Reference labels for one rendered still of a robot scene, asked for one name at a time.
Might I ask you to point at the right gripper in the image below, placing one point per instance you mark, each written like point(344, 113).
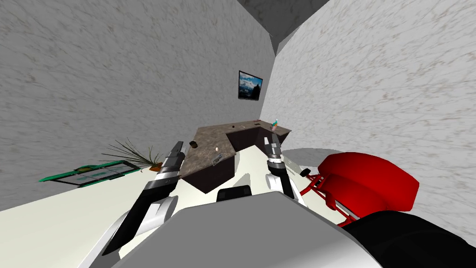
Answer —
point(275, 153)

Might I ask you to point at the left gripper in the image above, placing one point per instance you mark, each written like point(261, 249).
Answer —
point(171, 162)

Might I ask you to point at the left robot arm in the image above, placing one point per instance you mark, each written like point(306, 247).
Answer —
point(148, 203)

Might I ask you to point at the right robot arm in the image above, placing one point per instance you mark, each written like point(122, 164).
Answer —
point(405, 242)

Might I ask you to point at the black mug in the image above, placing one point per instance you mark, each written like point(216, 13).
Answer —
point(193, 144)

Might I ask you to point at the teal capped bottle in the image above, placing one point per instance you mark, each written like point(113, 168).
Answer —
point(275, 125)

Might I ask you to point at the brown corner desk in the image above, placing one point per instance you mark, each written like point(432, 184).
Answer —
point(208, 139)

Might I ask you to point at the grey flat remote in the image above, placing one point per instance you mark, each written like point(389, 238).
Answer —
point(217, 159)

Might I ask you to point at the green potted plant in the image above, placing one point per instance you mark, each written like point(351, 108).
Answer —
point(137, 158)

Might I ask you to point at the framed landscape picture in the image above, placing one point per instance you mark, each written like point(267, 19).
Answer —
point(250, 85)

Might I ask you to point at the green framed glass table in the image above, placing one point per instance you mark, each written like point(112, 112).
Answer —
point(91, 173)

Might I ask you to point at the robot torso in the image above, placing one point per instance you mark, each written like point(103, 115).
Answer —
point(253, 234)

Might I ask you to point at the red chair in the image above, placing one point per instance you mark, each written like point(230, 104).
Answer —
point(372, 182)

